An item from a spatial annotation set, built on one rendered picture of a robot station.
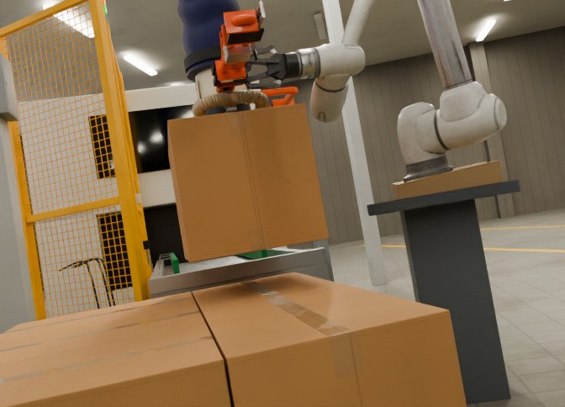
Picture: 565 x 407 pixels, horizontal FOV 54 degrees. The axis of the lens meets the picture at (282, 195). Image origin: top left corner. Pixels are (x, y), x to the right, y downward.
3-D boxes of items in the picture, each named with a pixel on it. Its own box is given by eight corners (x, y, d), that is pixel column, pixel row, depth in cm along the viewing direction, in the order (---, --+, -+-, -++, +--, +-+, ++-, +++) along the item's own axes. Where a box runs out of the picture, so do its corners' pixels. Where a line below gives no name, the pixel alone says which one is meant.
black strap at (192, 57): (185, 81, 199) (183, 71, 199) (249, 74, 203) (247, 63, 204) (185, 60, 177) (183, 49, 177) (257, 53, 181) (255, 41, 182)
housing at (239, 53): (224, 64, 147) (221, 48, 147) (249, 61, 148) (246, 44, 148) (226, 55, 140) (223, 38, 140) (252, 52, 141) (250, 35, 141)
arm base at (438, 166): (453, 168, 222) (450, 155, 222) (453, 170, 201) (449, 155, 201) (408, 179, 228) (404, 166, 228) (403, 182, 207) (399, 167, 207)
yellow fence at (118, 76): (153, 339, 436) (112, 76, 445) (166, 336, 438) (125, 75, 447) (149, 374, 322) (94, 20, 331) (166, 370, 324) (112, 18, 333)
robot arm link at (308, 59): (321, 73, 165) (302, 75, 164) (314, 81, 174) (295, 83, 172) (316, 43, 165) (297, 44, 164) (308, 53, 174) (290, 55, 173)
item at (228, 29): (224, 46, 134) (220, 26, 134) (254, 43, 135) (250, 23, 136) (227, 33, 126) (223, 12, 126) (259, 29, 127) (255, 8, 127)
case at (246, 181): (185, 259, 211) (168, 155, 213) (287, 240, 219) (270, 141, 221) (190, 262, 152) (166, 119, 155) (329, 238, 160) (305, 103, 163)
